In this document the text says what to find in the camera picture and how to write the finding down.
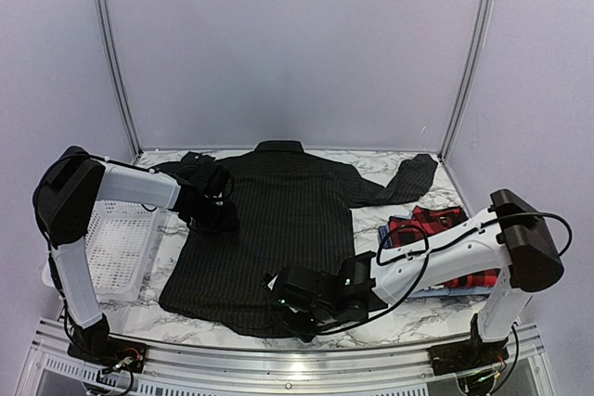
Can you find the aluminium front frame rail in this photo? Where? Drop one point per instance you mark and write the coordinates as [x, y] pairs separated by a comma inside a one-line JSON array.
[[178, 369]]

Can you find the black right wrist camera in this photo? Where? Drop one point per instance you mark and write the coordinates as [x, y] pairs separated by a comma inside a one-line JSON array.
[[294, 286]]

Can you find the blue checked folded shirt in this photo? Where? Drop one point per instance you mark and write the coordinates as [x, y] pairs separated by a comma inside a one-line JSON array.
[[384, 237]]

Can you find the red black plaid shirt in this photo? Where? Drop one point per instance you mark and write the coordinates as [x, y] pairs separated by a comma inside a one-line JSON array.
[[433, 222]]

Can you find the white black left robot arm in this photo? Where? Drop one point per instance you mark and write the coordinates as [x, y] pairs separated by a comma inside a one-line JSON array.
[[63, 203]]

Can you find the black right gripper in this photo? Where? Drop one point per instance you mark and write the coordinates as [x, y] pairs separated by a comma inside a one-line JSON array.
[[303, 332]]

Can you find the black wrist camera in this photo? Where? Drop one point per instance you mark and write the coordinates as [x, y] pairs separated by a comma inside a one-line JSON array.
[[211, 178], [294, 286]]

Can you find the right aluminium corner post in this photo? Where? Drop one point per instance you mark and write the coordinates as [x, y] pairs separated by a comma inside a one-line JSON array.
[[478, 35]]

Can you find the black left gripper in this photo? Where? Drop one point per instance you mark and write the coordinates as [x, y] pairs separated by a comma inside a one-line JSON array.
[[229, 223]]

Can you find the aluminium corner post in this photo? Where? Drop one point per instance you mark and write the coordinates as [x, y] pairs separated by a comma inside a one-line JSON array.
[[478, 35], [116, 76]]

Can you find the light blue folded shirt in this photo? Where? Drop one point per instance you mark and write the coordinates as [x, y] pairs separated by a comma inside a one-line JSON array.
[[443, 292]]

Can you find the left aluminium corner post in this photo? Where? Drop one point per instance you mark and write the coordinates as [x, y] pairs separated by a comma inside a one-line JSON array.
[[116, 76]]

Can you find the black pinstriped long sleeve shirt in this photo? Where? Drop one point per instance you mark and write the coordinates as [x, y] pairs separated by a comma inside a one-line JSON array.
[[294, 209]]

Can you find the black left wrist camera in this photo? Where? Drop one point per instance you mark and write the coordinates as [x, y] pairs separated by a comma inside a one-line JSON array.
[[211, 178]]

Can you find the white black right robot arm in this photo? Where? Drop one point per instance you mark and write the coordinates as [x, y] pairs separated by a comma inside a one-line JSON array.
[[510, 236]]

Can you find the white plastic laundry basket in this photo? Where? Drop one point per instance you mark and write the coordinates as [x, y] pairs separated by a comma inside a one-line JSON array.
[[119, 240]]

